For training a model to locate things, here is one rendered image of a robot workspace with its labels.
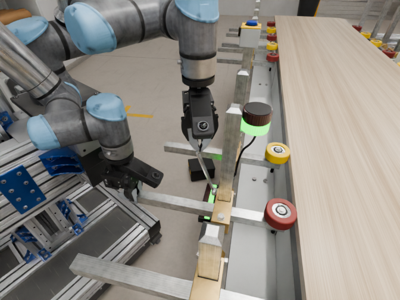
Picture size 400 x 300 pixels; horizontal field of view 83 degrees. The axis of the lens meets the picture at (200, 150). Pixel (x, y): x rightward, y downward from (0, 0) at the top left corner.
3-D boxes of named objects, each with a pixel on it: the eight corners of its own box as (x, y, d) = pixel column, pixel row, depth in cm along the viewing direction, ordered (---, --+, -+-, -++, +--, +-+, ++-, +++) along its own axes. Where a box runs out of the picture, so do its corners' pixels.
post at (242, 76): (225, 181, 97) (237, 71, 66) (226, 175, 100) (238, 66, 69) (233, 182, 97) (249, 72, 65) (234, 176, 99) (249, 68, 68)
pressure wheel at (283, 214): (258, 241, 64) (266, 219, 56) (259, 217, 70) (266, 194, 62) (287, 247, 63) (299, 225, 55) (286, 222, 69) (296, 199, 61)
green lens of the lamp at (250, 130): (239, 133, 48) (240, 125, 46) (241, 118, 52) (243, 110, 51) (268, 137, 47) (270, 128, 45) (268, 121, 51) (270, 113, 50)
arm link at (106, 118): (80, 93, 50) (119, 88, 53) (94, 133, 57) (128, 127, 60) (81, 111, 45) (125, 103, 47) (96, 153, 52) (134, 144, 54)
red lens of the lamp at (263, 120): (240, 124, 46) (242, 114, 45) (243, 109, 51) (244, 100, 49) (271, 127, 45) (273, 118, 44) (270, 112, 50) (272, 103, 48)
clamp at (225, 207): (210, 230, 64) (211, 220, 61) (218, 193, 74) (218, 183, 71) (230, 234, 63) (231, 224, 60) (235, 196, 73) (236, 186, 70)
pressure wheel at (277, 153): (272, 183, 81) (280, 159, 73) (256, 169, 85) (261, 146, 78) (287, 173, 84) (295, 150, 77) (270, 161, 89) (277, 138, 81)
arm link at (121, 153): (136, 132, 58) (121, 152, 52) (138, 146, 61) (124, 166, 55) (109, 128, 59) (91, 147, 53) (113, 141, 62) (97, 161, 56)
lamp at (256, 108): (231, 184, 59) (241, 113, 45) (234, 169, 63) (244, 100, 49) (255, 188, 58) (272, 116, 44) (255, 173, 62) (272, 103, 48)
